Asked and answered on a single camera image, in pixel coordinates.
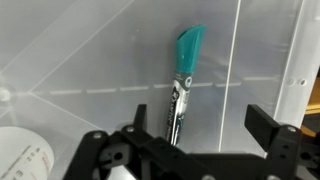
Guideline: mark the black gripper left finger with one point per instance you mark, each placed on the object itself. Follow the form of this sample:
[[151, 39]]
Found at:
[[140, 119]]

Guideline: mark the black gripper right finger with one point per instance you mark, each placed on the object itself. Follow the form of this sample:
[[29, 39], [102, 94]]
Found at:
[[263, 128]]

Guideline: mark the teal capped marker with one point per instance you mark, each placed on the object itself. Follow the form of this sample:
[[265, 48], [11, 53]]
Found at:
[[188, 45]]

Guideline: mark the clear measuring cup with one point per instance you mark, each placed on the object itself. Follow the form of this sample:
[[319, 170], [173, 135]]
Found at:
[[24, 155]]

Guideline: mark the clear plastic bin front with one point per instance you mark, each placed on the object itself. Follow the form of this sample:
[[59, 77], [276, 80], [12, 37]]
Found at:
[[68, 67]]

